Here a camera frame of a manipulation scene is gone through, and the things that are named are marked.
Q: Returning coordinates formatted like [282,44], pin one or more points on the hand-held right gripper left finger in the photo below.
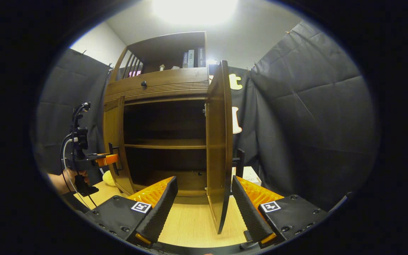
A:
[161,212]

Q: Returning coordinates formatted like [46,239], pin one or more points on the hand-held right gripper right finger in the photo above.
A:
[246,212]

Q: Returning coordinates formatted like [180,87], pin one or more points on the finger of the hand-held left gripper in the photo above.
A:
[106,160]

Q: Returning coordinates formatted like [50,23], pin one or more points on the wooden shoe cabinet door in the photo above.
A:
[220,141]
[113,124]

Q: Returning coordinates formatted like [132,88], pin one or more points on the wooden double-door shoe cabinet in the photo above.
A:
[165,44]

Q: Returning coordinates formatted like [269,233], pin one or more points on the pale yellow soft object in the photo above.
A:
[108,178]

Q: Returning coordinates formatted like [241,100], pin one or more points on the white book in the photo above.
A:
[250,175]

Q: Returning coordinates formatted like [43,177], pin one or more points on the wooden inner shelf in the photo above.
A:
[165,144]

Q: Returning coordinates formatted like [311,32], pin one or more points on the black backdrop cloth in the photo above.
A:
[313,124]

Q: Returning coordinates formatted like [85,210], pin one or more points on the dark blue book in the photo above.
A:
[185,60]

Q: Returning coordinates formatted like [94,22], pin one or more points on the grey book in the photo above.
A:
[191,58]

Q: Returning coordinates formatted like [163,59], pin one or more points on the large ceiling light panel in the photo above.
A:
[195,9]

